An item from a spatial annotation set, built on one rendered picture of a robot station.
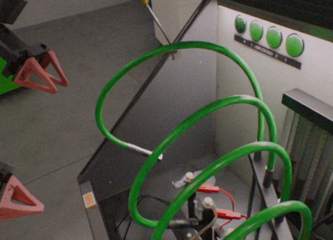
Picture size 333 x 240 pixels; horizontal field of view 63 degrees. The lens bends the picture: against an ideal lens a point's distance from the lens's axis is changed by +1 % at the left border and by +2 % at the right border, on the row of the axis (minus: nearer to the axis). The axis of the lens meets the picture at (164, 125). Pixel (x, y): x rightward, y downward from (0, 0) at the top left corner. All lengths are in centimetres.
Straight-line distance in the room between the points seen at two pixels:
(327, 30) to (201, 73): 44
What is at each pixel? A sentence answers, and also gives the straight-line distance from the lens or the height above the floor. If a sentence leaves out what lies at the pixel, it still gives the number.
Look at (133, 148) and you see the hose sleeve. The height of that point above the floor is 119.
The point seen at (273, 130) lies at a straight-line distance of 56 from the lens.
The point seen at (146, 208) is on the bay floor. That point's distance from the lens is 99.
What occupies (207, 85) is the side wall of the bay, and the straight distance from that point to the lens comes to 94.
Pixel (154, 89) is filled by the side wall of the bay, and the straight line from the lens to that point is 84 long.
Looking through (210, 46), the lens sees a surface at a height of 142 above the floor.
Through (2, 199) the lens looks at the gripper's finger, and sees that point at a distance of 51.
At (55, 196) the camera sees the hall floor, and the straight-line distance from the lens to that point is 232.
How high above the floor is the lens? 163
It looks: 38 degrees down
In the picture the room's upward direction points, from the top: 7 degrees counter-clockwise
